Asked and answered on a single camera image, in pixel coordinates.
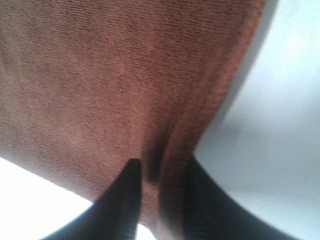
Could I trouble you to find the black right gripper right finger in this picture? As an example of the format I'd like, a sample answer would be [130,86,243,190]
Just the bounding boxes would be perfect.
[183,157,292,240]

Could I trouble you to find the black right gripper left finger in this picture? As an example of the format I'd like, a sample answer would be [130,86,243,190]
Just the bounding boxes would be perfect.
[44,158,142,240]

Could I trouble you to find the brown towel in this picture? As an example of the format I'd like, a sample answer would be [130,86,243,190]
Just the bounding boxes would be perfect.
[0,0,266,240]

